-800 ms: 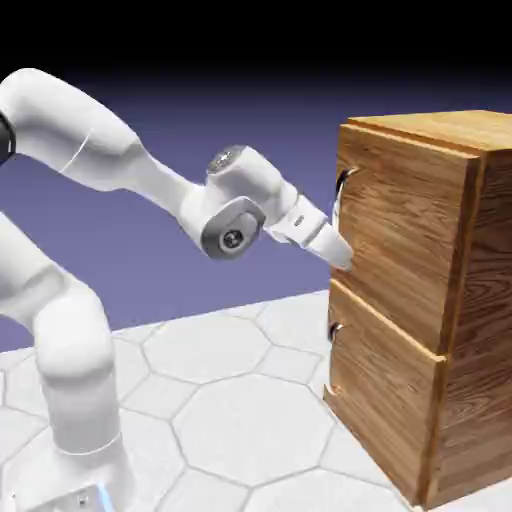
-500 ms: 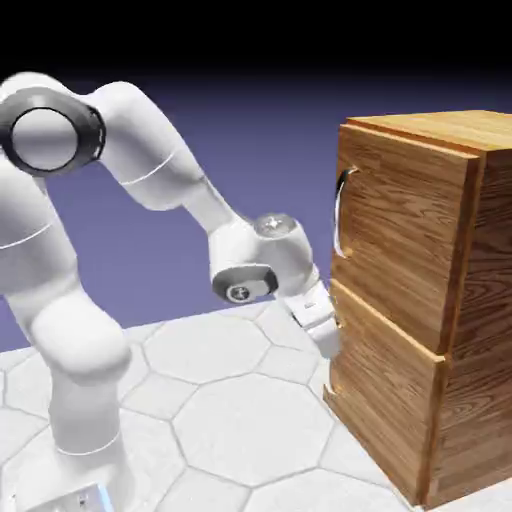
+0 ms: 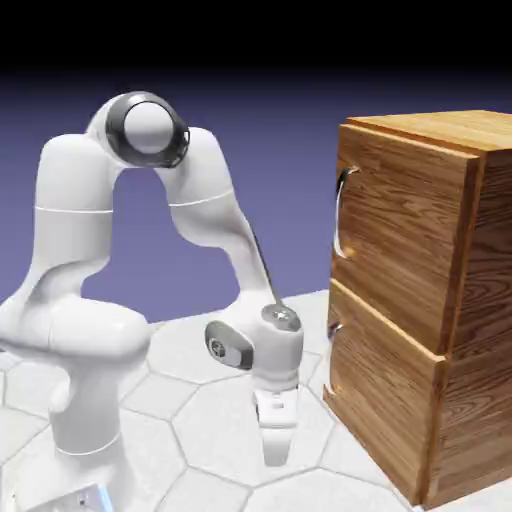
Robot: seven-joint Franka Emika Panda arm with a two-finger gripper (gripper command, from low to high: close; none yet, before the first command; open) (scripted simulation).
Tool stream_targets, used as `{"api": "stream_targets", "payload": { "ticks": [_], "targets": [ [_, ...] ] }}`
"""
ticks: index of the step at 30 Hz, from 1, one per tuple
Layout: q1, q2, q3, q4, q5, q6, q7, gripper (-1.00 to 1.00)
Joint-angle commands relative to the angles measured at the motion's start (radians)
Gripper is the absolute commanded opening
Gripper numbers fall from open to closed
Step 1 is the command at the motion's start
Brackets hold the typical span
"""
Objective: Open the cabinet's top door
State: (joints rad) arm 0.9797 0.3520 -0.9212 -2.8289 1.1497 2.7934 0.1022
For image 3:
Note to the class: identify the short wood cabinet door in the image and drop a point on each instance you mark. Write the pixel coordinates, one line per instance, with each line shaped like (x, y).
(384, 400)

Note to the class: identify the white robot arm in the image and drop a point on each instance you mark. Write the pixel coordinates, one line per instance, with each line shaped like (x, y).
(76, 240)

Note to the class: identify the tall wood cabinet door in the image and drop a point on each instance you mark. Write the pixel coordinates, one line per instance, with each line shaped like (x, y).
(400, 240)

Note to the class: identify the light wood cabinet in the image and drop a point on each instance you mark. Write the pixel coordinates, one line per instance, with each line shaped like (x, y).
(476, 320)

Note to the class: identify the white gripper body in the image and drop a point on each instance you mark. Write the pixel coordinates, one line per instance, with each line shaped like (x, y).
(276, 438)

